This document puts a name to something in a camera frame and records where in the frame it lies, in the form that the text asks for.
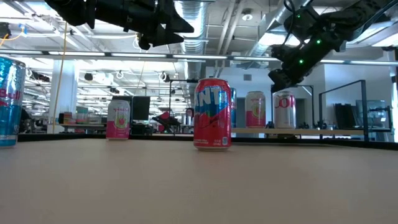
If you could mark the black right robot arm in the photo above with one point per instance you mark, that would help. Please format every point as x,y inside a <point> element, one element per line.
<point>351,18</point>

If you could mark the silver round ceiling duct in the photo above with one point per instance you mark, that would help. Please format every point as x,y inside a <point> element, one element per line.
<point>196,46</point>

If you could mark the wooden shelf with black frame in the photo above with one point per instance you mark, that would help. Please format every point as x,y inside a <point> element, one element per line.
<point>311,131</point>

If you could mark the black background door frame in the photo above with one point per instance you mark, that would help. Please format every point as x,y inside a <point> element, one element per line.
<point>306,86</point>

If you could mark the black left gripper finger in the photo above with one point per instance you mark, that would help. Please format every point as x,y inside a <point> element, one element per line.
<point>175,27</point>
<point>155,40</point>

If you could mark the long ceiling light bar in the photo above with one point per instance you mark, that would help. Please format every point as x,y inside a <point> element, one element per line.
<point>140,55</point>

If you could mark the silver slanted ceiling duct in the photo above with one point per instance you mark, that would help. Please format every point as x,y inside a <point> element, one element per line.
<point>270,28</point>

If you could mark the black panel stack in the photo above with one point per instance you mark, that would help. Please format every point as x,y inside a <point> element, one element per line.
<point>345,115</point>

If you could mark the black aluminium table frame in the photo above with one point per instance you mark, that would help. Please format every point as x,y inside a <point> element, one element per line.
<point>62,137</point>

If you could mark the silver Diet Coke can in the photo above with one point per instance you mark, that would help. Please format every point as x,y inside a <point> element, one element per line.
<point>284,112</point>

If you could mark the background desk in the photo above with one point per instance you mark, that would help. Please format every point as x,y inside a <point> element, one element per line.
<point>84,126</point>

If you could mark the red Fanta can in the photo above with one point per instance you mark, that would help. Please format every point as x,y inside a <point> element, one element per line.
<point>212,115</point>

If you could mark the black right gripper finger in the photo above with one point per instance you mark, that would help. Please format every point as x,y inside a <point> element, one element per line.
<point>283,81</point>

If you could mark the red black machine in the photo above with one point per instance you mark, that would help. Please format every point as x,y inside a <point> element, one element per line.
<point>164,118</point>

